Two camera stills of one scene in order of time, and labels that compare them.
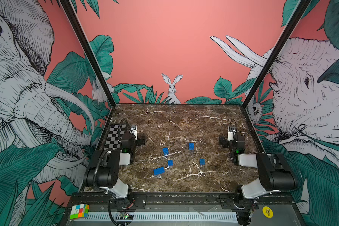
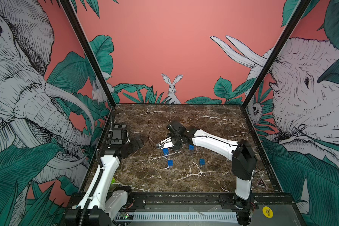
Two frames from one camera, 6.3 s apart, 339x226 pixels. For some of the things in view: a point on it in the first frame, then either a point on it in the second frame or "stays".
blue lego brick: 165,151 stays
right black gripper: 225,143 to 177,148
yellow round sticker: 267,212 stays
